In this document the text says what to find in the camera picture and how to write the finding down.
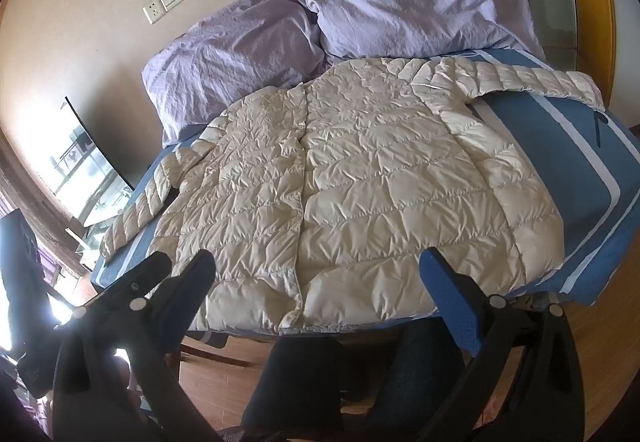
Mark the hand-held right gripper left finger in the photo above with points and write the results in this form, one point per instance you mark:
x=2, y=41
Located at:
x=196, y=283

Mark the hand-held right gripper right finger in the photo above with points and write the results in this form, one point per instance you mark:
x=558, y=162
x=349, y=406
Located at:
x=452, y=302

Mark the cream quilted down jacket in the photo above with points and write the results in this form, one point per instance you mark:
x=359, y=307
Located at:
x=350, y=172

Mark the person's right leg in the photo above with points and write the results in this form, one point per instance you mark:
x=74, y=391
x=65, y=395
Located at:
x=405, y=382

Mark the person's leg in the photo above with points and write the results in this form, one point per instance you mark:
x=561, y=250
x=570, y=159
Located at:
x=295, y=387
x=405, y=382

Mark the person's left leg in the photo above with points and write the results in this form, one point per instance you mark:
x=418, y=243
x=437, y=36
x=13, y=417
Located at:
x=295, y=387

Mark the black flat screen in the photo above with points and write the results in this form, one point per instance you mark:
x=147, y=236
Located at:
x=102, y=137

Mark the dark lilac pillow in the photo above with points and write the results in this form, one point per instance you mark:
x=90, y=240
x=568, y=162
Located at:
x=225, y=57

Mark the wooden window frame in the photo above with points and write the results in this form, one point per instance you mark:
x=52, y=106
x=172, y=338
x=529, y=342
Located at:
x=35, y=202

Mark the white wall socket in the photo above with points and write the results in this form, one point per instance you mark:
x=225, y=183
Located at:
x=152, y=12

